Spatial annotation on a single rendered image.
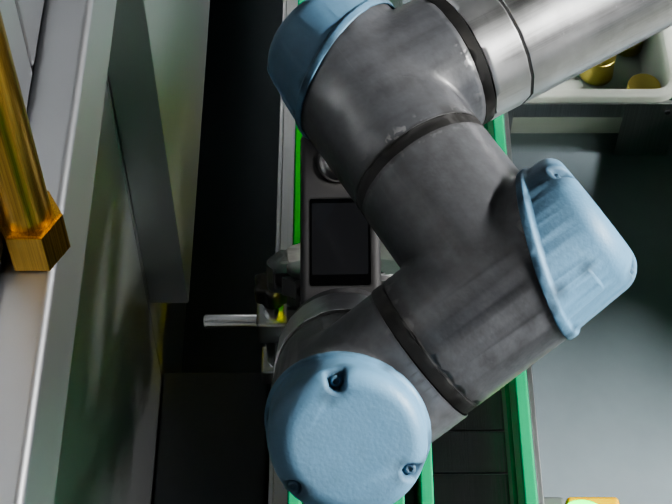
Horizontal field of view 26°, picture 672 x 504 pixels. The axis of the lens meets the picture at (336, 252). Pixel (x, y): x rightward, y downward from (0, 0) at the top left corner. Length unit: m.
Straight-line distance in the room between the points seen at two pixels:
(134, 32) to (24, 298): 0.30
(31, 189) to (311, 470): 0.18
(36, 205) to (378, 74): 0.20
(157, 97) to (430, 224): 0.30
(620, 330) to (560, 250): 0.74
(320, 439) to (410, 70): 0.19
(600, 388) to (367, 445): 0.72
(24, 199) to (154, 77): 0.33
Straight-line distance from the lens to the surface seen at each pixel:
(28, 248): 0.63
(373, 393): 0.65
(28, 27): 0.70
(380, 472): 0.67
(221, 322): 1.14
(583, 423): 1.34
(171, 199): 1.02
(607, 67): 1.55
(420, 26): 0.74
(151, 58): 0.91
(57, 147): 0.68
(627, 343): 1.40
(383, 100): 0.71
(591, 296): 0.68
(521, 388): 1.10
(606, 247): 0.67
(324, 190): 0.84
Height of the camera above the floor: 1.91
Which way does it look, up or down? 54 degrees down
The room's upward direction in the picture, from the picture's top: straight up
